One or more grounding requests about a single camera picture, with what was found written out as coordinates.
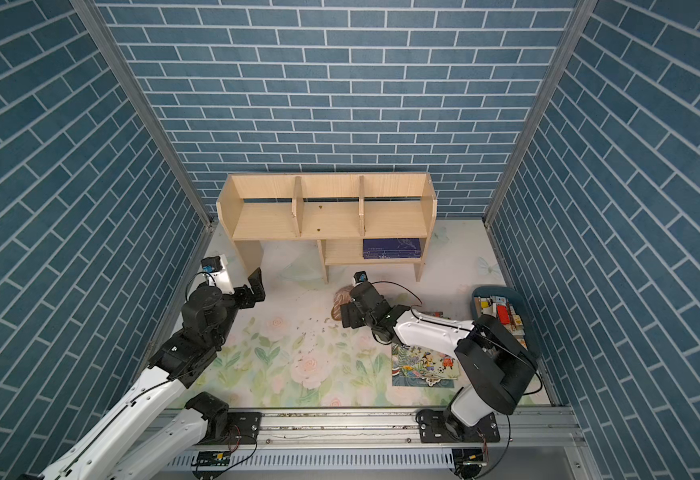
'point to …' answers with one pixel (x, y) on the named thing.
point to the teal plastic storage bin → (507, 308)
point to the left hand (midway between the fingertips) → (252, 271)
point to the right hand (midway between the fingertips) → (355, 307)
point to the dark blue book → (378, 248)
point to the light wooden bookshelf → (358, 219)
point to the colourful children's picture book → (423, 366)
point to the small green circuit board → (214, 458)
